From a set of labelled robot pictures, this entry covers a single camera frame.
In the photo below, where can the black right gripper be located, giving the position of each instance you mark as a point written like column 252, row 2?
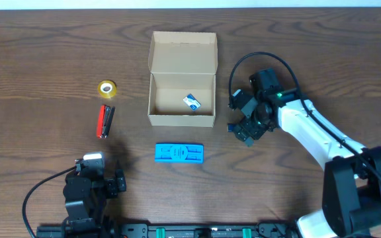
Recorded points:
column 253, row 132

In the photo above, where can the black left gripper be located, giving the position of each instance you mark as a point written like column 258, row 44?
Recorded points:
column 116, row 184

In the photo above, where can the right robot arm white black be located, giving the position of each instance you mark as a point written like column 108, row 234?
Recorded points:
column 351, row 197

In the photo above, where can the black mounting rail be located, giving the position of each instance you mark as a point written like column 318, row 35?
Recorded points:
column 141, row 230

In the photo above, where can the open cardboard box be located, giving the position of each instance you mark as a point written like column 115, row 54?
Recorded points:
column 182, row 63

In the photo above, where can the red black stapler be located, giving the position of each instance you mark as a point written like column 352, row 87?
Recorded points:
column 106, row 114

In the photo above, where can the yellow blue highlighter marker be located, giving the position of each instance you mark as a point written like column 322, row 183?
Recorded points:
column 230, row 127

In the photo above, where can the small blue white box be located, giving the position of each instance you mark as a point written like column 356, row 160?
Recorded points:
column 192, row 102

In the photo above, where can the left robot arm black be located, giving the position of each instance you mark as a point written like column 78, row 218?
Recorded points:
column 86, row 193

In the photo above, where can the yellow tape roll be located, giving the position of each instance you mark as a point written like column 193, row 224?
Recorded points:
column 107, row 89

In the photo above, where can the blue whiteboard duster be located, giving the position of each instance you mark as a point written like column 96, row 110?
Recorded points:
column 179, row 153

